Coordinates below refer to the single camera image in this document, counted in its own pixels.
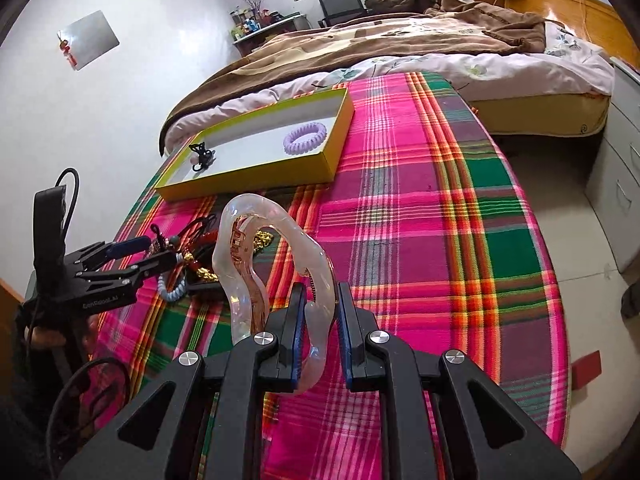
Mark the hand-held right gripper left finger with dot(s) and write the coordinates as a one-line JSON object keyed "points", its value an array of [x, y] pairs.
{"points": [[300, 345]]}

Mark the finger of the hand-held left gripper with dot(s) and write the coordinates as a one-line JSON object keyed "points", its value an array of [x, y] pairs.
{"points": [[127, 247], [160, 262]]}

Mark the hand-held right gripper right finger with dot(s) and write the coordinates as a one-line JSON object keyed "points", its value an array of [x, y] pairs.
{"points": [[345, 345]]}

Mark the black wrist band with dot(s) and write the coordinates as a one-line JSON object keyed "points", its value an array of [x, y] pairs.
{"points": [[202, 288]]}

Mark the clear hair claw clip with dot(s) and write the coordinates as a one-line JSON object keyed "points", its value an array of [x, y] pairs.
{"points": [[230, 270]]}

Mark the yellow cardboard box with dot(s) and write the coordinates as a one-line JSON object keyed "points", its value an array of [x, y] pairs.
{"points": [[250, 180]]}

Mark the red tassel ornament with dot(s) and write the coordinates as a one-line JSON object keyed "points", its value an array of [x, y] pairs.
{"points": [[65, 46]]}

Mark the red floor item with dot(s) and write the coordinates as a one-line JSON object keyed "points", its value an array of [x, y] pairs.
{"points": [[586, 369]]}

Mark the group of bottles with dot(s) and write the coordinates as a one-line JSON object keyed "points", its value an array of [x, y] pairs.
{"points": [[245, 25]]}

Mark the dark wooden desk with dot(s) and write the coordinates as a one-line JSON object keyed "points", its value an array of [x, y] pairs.
{"points": [[270, 31]]}

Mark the yellow mattress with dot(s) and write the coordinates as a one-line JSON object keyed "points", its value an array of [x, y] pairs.
{"points": [[540, 115]]}

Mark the grey drawer cabinet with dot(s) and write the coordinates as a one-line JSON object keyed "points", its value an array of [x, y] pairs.
{"points": [[615, 185]]}

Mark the black office chair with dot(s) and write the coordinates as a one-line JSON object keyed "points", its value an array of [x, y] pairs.
{"points": [[340, 2]]}

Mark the dark brown blanket heap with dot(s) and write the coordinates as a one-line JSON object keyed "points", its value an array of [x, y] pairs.
{"points": [[400, 0]]}

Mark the wooden headboard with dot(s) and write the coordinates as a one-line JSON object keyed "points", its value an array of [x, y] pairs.
{"points": [[545, 2]]}

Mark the silver wall sheet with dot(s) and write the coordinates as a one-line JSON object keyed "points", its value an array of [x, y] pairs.
{"points": [[92, 37]]}

